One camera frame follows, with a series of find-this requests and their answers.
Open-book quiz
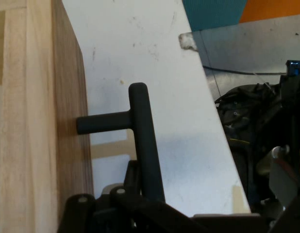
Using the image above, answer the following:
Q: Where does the thin floor cable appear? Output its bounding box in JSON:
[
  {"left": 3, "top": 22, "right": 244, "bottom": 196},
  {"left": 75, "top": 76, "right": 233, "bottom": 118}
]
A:
[{"left": 202, "top": 65, "right": 286, "bottom": 75}]

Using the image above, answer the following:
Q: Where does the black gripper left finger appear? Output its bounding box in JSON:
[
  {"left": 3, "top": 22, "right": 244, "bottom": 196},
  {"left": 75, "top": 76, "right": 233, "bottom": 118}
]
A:
[{"left": 56, "top": 160, "right": 142, "bottom": 233}]

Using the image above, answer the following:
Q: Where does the black bag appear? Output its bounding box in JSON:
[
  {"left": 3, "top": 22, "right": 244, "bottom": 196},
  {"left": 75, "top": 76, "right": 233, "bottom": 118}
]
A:
[{"left": 214, "top": 82, "right": 286, "bottom": 214}]

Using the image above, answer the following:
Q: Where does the white tape patch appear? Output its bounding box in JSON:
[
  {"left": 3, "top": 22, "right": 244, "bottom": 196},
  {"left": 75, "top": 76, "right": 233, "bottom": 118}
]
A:
[{"left": 178, "top": 32, "right": 199, "bottom": 51}]

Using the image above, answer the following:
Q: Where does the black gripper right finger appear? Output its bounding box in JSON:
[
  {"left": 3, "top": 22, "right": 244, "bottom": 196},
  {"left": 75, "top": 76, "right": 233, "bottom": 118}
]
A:
[{"left": 125, "top": 199, "right": 271, "bottom": 233}]

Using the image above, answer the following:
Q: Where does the teal foam floor mat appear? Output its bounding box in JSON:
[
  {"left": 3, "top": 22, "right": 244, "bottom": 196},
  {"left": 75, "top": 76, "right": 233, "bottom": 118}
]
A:
[{"left": 181, "top": 0, "right": 248, "bottom": 32}]

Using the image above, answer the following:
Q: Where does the black drawer handle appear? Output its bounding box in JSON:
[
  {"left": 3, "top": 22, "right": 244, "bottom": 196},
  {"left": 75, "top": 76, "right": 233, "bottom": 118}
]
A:
[{"left": 76, "top": 82, "right": 167, "bottom": 203}]

